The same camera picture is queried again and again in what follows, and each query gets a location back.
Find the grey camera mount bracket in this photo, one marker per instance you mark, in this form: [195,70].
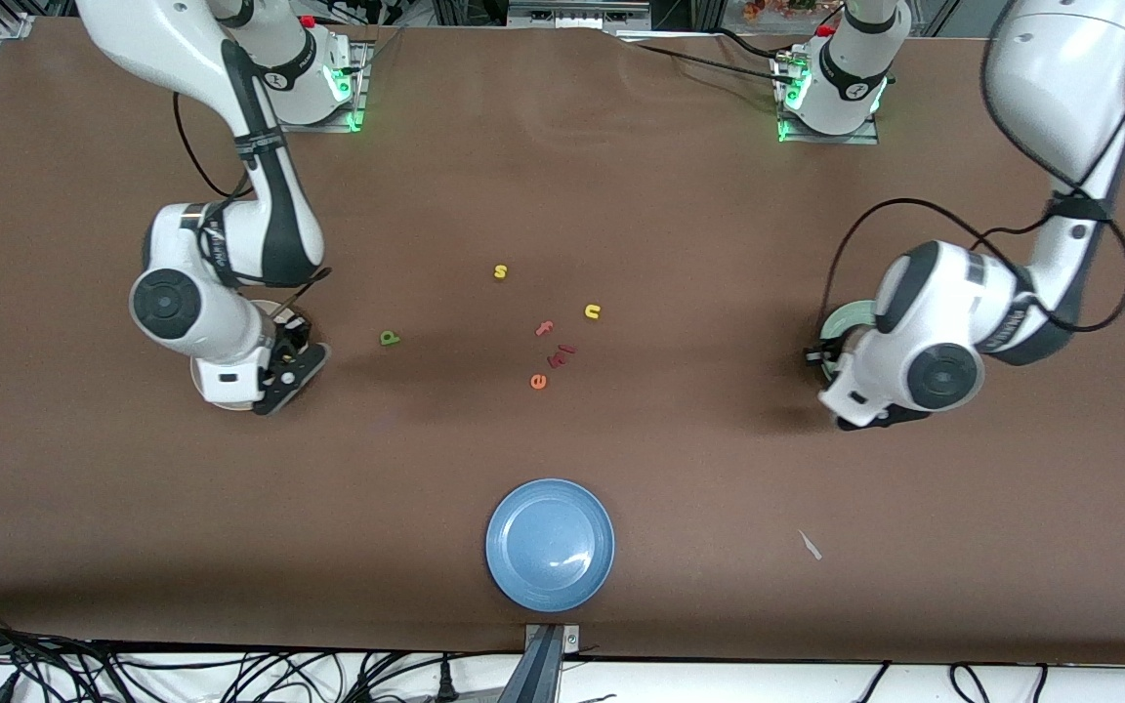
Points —
[543,674]

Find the brown table cover sheet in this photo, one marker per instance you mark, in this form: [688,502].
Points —
[133,488]

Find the light green round plate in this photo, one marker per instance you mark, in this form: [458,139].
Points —
[846,317]

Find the pink foam letter f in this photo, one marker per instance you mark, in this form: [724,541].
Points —
[545,329]

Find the beige round plate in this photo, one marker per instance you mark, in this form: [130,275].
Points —
[211,398]

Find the green foam letter p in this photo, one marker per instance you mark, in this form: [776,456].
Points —
[385,340]

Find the blue round plate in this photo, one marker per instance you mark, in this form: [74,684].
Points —
[550,545]

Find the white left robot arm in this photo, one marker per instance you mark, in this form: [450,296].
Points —
[1061,88]

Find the white paper scrap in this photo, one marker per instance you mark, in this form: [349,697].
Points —
[810,545]

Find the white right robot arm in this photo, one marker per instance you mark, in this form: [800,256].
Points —
[182,39]

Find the orange decoration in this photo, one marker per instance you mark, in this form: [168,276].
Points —
[777,8]

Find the silver aluminium frame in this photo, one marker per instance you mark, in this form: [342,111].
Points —
[577,15]

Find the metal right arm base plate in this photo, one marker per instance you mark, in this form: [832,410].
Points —
[364,88]

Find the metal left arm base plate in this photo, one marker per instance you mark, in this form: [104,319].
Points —
[865,138]

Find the dark red foam letter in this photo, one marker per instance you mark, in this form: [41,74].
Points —
[557,360]

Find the black power plug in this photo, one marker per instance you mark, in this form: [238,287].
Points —
[446,683]

